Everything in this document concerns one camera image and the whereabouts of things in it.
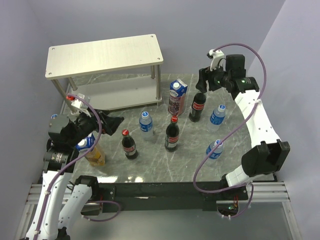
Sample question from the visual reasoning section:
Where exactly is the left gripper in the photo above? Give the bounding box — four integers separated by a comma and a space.
68, 106, 124, 146

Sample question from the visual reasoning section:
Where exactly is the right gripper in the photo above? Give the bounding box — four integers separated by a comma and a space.
194, 62, 231, 94

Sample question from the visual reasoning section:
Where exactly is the cola bottle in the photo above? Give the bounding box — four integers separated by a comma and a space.
164, 116, 180, 152
189, 91, 207, 123
121, 129, 139, 160

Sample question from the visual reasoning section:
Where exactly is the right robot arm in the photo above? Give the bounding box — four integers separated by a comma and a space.
196, 50, 291, 200

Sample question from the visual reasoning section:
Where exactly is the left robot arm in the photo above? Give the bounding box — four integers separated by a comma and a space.
25, 110, 124, 240

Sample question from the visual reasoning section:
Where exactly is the white two-tier shelf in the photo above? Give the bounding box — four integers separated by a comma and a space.
45, 34, 164, 111

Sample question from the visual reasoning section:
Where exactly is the grape juice carton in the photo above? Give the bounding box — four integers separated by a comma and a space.
168, 78, 188, 116

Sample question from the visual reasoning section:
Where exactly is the water bottle right back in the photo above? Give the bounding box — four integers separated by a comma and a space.
207, 104, 226, 132

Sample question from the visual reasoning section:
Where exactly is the water bottle centre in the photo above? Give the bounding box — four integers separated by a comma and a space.
139, 111, 153, 140

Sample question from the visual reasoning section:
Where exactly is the orange juice carton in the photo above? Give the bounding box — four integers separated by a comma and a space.
76, 133, 106, 166

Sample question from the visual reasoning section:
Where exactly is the water bottle right front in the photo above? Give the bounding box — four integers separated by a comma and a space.
205, 139, 224, 167

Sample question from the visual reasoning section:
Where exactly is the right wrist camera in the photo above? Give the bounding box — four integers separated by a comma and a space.
207, 49, 225, 72

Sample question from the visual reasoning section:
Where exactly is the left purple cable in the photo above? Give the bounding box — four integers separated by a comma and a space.
33, 99, 123, 237

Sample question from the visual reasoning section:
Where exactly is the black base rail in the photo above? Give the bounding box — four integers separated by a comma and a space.
69, 181, 251, 216

